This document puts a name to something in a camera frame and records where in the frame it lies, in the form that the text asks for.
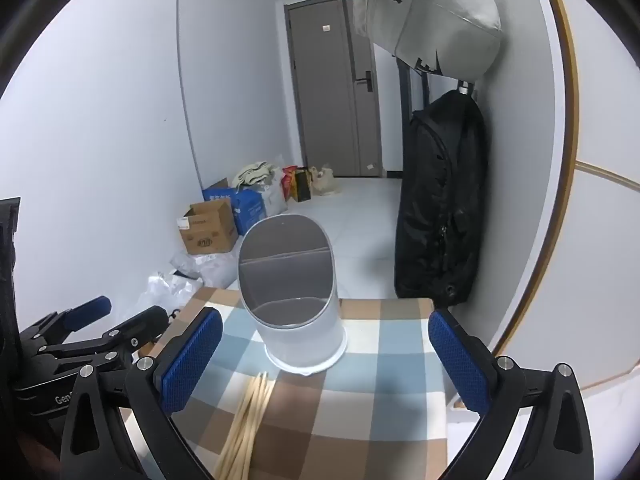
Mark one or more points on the bundle of wooden chopsticks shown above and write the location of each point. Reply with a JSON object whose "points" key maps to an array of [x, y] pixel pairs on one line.
{"points": [[250, 410]]}

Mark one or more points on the blue cardboard box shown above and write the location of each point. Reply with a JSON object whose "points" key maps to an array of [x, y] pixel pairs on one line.
{"points": [[247, 207]]}

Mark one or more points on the beige tote bag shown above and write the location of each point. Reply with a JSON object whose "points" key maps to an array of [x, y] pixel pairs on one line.
{"points": [[325, 182]]}

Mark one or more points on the white cabinet wooden trim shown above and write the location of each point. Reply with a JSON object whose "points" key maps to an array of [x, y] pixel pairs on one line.
{"points": [[590, 210]]}

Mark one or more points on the checked tablecloth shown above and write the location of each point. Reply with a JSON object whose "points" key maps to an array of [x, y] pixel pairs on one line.
{"points": [[380, 390]]}

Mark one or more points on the beige cloth bundle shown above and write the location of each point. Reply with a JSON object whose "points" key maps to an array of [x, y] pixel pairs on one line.
{"points": [[255, 174]]}

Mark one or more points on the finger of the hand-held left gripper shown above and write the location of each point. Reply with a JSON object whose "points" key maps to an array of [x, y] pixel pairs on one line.
{"points": [[140, 325], [87, 310]]}

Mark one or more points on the black hanging bag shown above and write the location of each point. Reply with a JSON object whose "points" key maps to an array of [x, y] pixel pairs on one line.
{"points": [[440, 200]]}

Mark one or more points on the white plastic bag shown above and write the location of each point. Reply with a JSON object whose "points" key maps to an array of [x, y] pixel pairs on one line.
{"points": [[274, 200]]}

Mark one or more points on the brown cardboard box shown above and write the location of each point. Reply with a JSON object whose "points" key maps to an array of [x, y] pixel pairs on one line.
{"points": [[207, 230]]}

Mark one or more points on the crumpled clear plastic bags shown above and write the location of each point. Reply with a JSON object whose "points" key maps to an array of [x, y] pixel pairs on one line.
{"points": [[200, 270]]}

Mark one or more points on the light grey hanging bag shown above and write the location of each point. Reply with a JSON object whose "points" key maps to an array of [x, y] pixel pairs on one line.
{"points": [[430, 15]]}

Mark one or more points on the black and yellow bag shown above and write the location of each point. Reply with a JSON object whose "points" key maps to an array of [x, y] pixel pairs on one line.
{"points": [[301, 187]]}

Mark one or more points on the metal wall hook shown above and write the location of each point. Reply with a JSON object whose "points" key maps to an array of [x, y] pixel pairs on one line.
{"points": [[466, 87]]}

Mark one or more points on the white utensil holder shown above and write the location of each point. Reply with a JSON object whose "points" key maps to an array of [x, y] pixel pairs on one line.
{"points": [[300, 340]]}

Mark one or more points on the red snack bag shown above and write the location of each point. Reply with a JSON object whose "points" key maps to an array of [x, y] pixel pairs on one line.
{"points": [[289, 182]]}

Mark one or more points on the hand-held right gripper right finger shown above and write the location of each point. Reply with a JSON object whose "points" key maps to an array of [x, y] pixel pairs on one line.
{"points": [[457, 365]]}

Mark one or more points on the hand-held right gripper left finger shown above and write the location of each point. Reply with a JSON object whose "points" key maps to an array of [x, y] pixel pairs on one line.
{"points": [[192, 360]]}

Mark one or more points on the dark framed door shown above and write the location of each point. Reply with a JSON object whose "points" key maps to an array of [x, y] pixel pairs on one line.
{"points": [[412, 90]]}

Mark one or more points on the grey door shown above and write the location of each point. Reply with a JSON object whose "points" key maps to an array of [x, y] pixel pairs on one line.
{"points": [[330, 110]]}

